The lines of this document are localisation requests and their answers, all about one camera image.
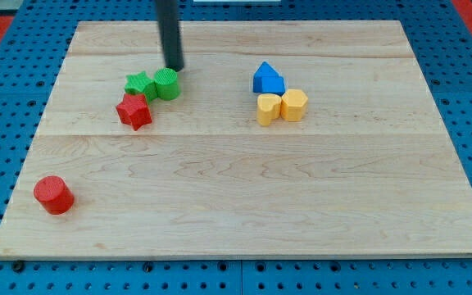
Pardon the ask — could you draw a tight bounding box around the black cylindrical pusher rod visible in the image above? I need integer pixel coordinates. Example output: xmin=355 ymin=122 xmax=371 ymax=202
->
xmin=155 ymin=0 xmax=184 ymax=72

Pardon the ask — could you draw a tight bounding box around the red cylinder block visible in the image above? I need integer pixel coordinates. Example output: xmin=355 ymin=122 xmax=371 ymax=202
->
xmin=33 ymin=175 xmax=75 ymax=215

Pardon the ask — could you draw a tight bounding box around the blue house-shaped block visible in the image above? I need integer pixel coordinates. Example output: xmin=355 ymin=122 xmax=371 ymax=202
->
xmin=252 ymin=61 xmax=285 ymax=96

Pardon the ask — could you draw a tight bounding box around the yellow hexagon block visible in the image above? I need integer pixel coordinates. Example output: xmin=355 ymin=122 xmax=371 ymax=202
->
xmin=280 ymin=88 xmax=308 ymax=122

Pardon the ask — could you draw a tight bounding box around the yellow heart block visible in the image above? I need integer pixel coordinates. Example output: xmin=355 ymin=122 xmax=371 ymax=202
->
xmin=256 ymin=93 xmax=282 ymax=126

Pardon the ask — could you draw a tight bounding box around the green star block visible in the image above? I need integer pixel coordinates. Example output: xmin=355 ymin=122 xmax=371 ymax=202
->
xmin=124 ymin=71 xmax=158 ymax=102

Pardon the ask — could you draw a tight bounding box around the red star block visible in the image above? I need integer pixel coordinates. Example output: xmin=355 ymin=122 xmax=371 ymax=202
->
xmin=116 ymin=93 xmax=152 ymax=130

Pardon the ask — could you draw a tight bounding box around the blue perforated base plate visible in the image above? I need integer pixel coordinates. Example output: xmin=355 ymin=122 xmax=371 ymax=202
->
xmin=0 ymin=0 xmax=472 ymax=295

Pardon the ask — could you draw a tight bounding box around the green cylinder block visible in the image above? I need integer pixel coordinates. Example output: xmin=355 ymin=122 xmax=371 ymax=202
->
xmin=154 ymin=68 xmax=181 ymax=101

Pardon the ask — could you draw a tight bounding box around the light wooden board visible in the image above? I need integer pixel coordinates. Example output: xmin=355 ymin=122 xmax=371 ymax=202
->
xmin=0 ymin=20 xmax=472 ymax=261

